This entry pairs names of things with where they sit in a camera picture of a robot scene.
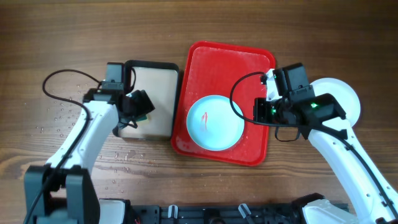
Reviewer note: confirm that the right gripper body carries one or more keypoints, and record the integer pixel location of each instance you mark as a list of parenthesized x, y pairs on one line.
[(270, 111)]

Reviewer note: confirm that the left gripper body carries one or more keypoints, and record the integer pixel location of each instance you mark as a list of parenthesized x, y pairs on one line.
[(137, 106)]

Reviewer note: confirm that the green scouring sponge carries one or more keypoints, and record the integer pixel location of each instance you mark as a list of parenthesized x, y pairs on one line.
[(146, 117)]

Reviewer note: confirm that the white plate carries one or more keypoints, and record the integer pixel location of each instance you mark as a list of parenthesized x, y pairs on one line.
[(343, 93)]

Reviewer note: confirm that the light blue plate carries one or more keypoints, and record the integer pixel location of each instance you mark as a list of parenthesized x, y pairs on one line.
[(214, 123)]

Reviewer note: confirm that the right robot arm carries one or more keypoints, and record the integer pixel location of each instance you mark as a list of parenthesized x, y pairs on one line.
[(324, 113)]

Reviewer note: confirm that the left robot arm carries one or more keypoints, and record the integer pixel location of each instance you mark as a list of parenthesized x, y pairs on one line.
[(61, 191)]

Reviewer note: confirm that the black tray with soapy water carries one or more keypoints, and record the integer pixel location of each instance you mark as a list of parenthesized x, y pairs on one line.
[(162, 83)]

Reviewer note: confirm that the red plastic tray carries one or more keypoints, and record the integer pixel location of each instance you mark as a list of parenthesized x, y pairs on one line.
[(212, 69)]

